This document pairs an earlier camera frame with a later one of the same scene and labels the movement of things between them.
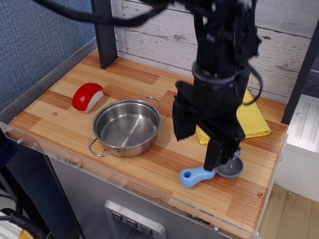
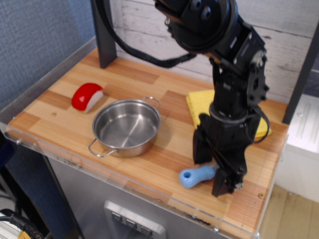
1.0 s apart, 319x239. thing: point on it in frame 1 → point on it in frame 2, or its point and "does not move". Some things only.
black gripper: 216,96 → 222,138
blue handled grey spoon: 189,177 does not move
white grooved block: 303,130 does not move
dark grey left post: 105,35 does not move
